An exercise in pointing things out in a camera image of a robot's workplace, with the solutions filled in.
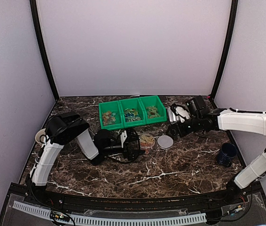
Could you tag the green yellow gummy candies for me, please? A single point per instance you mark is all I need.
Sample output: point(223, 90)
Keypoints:
point(152, 112)

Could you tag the white slotted cable duct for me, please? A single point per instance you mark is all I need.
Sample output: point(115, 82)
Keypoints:
point(112, 218)

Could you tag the dark blue mug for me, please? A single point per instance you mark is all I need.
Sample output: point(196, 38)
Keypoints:
point(226, 154)

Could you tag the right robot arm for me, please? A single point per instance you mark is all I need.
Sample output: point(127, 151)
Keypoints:
point(247, 127)

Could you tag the right black frame post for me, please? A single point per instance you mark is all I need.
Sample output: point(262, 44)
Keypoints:
point(226, 47)

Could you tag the beige ceramic mug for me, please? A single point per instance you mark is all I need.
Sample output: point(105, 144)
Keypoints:
point(41, 137)

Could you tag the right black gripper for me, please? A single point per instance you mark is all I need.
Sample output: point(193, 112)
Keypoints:
point(182, 133)

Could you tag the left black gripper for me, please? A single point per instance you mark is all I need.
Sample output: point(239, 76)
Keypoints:
point(126, 154)

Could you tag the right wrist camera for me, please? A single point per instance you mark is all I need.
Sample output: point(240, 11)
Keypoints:
point(181, 112)

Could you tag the clear plastic jar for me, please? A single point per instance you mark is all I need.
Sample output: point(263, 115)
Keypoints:
point(146, 150)

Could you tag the green three-compartment bin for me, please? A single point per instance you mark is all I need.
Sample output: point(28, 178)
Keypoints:
point(139, 103)

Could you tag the left black frame post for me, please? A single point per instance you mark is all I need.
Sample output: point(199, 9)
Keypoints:
point(42, 48)

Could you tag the white jar lid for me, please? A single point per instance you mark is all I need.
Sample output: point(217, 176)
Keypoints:
point(165, 142)

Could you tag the scooped star gummies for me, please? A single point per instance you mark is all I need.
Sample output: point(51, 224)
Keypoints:
point(147, 141)

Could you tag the black frame post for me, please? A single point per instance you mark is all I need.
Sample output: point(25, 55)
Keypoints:
point(226, 47)
point(42, 48)

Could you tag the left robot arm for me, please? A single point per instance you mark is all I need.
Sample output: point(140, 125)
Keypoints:
point(63, 128)

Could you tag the metal scoop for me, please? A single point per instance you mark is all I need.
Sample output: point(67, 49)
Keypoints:
point(172, 117)

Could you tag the black front rail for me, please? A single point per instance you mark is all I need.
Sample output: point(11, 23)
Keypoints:
point(201, 202)

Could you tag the wrapped colourful candies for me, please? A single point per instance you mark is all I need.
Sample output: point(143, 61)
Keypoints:
point(131, 114)

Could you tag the star gummy candies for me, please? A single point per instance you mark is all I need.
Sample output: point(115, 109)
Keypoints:
point(109, 118)

